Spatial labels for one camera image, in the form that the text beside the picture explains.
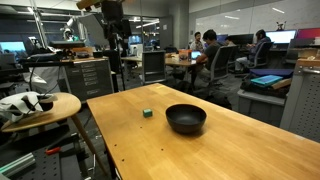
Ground dark office chair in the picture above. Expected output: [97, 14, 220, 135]
[248, 41, 275, 69]

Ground orange handled tool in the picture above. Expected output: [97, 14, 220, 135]
[44, 146, 63, 156]

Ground round wooden side table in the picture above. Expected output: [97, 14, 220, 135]
[0, 92, 109, 177]

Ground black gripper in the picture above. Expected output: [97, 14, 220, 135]
[100, 0, 125, 22]

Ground person in dark jacket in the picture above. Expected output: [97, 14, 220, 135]
[234, 29, 273, 73]

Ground black bag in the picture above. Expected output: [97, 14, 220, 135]
[239, 78, 294, 99]

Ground open laptop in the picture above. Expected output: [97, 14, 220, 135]
[190, 50, 203, 61]

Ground grey storage bin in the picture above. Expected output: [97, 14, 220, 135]
[237, 89, 287, 128]

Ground grey office chair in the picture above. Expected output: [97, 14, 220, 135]
[196, 45, 236, 98]

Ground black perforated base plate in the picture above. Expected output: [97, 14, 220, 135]
[0, 146, 84, 180]

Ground seated person behind monitor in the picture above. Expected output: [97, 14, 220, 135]
[224, 35, 236, 47]

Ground blue lit monitor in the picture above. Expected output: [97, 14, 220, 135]
[0, 41, 27, 53]

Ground orange container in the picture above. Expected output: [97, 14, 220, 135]
[178, 49, 193, 62]

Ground aluminium profile bar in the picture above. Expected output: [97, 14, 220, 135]
[0, 152, 37, 178]

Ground wooden shelf box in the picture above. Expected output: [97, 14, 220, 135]
[288, 46, 320, 68]

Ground grey drawer cabinet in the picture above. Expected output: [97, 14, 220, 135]
[63, 58, 115, 103]

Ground person in light shirt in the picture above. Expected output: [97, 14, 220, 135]
[189, 31, 205, 53]

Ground small black cup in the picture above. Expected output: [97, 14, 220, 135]
[36, 94, 55, 113]

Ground black bowl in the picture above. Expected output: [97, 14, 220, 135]
[165, 103, 208, 135]

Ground white crumpled cloth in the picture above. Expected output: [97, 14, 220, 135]
[0, 91, 44, 123]

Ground grey light panel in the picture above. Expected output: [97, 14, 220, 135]
[78, 13, 110, 47]

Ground white lit monitor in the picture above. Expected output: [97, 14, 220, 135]
[265, 29, 298, 45]

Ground small green cube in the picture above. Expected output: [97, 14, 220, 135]
[142, 108, 154, 118]

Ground dark blue folder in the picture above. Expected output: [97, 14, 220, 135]
[249, 68, 295, 79]

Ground wooden office desk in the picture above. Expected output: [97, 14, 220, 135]
[120, 54, 198, 68]

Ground grey perforated metal cabinet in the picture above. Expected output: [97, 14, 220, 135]
[279, 58, 320, 144]

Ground small dark figurine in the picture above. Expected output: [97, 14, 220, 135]
[275, 20, 287, 32]

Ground person in dark t-shirt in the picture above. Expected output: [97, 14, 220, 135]
[194, 29, 223, 84]

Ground wooden plank piece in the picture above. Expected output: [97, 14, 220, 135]
[270, 78, 293, 90]

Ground red lit monitor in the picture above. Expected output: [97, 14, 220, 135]
[296, 27, 320, 40]

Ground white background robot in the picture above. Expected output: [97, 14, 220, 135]
[59, 18, 81, 43]

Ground dark monitor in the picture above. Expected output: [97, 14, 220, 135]
[228, 33, 255, 46]

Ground black flat device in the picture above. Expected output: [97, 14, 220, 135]
[49, 40, 86, 50]

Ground teal flat box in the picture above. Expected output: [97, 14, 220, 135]
[250, 74, 284, 88]

